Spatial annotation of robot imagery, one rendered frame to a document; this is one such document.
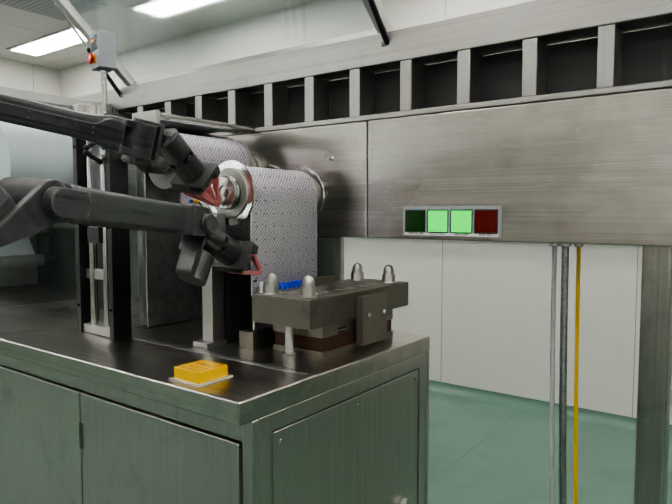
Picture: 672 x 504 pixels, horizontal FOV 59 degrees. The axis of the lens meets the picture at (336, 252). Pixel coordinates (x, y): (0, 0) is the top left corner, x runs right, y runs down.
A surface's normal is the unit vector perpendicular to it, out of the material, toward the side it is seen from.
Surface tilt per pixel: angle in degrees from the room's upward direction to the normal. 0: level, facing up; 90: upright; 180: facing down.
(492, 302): 90
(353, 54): 90
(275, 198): 90
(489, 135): 90
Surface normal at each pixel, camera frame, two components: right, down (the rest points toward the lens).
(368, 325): 0.80, 0.04
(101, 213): 0.94, 0.15
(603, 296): -0.59, 0.05
